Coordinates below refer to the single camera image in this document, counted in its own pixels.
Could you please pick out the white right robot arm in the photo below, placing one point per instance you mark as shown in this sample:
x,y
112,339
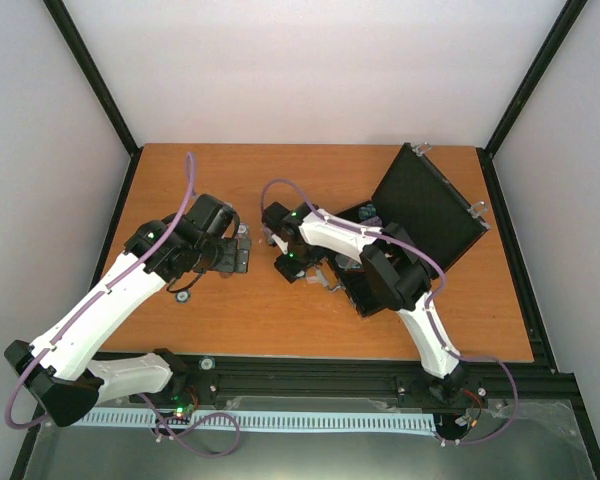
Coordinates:
x,y
399,276

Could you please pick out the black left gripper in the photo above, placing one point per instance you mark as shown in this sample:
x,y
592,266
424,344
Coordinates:
x,y
229,263

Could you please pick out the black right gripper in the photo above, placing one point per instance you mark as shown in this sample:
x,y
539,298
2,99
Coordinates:
x,y
290,271

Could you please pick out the white perforated cable strip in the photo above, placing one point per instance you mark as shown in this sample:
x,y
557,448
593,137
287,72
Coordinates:
x,y
265,421

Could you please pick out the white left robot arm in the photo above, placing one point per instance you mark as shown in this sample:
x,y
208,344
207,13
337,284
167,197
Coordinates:
x,y
59,369

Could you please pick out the black poker set case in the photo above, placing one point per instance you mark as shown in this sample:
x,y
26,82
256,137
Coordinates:
x,y
417,196

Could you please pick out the black aluminium frame rail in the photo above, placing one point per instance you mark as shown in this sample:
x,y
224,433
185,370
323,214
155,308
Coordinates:
x,y
398,383

